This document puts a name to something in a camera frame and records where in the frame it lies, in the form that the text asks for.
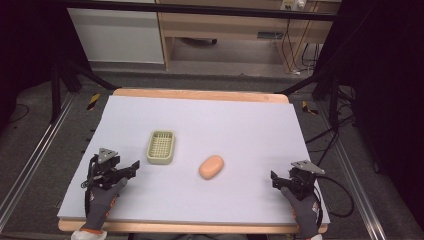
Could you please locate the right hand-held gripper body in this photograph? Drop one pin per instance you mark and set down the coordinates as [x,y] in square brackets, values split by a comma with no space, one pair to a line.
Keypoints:
[302,181]

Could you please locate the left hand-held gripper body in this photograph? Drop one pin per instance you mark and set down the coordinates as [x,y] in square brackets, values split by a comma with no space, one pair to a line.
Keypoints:
[104,166]

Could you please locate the person's right hand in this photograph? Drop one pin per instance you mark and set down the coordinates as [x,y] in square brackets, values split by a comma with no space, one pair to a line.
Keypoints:
[305,213]

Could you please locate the person's left hand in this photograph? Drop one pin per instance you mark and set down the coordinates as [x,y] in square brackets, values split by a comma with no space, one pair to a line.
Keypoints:
[100,205]

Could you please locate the pale green soap dish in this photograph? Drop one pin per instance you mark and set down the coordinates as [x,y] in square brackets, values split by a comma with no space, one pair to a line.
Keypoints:
[161,147]

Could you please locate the orange bread roll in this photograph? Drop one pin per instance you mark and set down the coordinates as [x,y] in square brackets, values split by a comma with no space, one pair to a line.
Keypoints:
[211,167]

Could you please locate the yellow black tape marker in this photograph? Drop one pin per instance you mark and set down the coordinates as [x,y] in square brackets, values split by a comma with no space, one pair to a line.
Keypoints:
[309,108]
[93,101]

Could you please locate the white table mat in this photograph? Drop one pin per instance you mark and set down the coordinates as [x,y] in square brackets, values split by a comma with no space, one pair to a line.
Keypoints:
[216,133]

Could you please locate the wooden table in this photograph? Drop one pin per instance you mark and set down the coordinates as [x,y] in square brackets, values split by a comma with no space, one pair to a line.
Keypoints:
[200,95]

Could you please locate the white cabinet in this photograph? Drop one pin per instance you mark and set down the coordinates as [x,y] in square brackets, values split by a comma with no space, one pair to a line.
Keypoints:
[116,35]

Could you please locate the wooden desk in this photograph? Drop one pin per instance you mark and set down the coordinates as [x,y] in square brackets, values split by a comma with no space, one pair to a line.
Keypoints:
[226,25]

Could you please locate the white power strip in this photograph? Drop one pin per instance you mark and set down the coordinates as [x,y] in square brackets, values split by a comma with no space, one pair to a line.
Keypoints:
[293,4]

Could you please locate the metal floor rail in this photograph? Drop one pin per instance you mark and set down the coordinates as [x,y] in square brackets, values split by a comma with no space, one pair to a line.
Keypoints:
[36,146]
[356,186]

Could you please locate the black frame stand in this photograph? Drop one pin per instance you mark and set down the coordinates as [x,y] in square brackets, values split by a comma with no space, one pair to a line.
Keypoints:
[320,83]
[73,76]

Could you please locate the black frame crossbar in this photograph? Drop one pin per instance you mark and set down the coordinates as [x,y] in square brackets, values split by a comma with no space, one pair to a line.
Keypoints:
[200,10]

